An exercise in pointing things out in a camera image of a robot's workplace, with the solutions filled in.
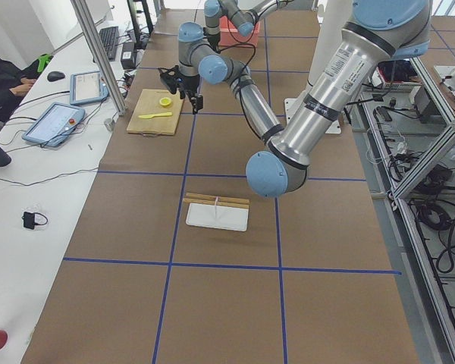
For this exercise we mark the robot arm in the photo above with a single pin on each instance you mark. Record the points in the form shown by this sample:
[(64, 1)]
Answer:
[(375, 31), (244, 21)]

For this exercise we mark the yellow plastic knife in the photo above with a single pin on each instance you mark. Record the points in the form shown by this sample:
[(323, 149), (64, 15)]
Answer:
[(156, 115)]

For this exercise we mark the teach pendant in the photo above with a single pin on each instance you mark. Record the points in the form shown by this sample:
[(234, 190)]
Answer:
[(87, 87), (54, 125)]

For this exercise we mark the bamboo cutting board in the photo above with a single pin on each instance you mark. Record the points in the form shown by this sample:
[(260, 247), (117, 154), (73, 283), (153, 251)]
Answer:
[(148, 104)]

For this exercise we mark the wooden chopstick far from tray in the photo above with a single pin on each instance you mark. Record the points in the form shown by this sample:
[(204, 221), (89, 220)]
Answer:
[(217, 198)]

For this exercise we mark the yellow lemon slice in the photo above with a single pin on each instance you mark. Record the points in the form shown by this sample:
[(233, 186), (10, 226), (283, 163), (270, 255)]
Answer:
[(165, 101)]

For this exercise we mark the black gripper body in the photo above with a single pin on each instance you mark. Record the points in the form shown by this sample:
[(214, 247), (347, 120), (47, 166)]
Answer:
[(187, 88)]

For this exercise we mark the black keyboard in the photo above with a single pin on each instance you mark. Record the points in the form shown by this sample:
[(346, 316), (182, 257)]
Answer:
[(109, 37)]

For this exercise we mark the pink plastic bin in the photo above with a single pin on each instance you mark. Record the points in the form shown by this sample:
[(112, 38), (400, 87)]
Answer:
[(230, 35)]

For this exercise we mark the black computer mouse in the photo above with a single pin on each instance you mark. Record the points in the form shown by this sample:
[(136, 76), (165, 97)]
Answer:
[(54, 76)]

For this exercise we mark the teach pendant near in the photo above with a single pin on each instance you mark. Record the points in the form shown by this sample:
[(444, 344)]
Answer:
[(54, 125)]

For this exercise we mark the white rectangular tray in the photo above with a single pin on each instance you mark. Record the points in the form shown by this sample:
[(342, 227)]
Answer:
[(218, 217)]

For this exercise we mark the teach pendant far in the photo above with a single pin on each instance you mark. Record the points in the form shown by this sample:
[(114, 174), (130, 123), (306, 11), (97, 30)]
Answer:
[(87, 87)]

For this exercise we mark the seated person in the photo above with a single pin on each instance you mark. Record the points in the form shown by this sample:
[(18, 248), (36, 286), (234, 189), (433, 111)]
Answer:
[(14, 86)]

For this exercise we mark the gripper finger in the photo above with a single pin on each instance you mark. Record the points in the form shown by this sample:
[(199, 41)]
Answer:
[(198, 102), (193, 102)]

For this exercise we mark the small black clip device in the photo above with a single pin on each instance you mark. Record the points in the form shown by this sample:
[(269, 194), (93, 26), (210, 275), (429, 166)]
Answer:
[(31, 220)]

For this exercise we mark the aluminium frame post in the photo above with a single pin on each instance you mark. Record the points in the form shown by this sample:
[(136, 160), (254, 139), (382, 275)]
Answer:
[(96, 47)]

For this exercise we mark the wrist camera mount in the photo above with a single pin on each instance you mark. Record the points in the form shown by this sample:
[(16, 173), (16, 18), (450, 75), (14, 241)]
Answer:
[(170, 78)]

